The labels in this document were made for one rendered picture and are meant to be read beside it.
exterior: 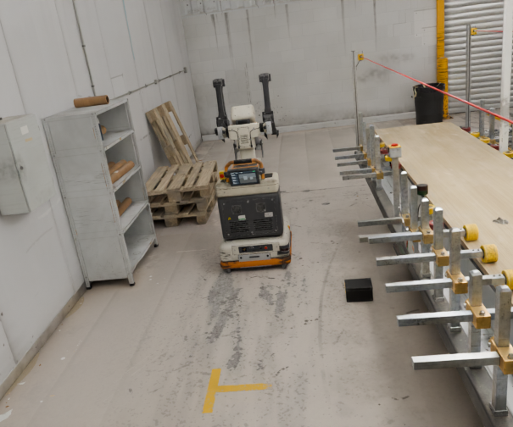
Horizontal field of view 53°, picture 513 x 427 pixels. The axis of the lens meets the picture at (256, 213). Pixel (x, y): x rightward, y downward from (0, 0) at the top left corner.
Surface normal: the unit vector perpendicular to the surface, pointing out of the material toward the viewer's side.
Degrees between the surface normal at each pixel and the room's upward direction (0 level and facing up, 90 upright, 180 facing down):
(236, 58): 90
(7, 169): 90
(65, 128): 90
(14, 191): 90
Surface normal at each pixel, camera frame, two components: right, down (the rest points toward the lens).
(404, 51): -0.07, 0.34
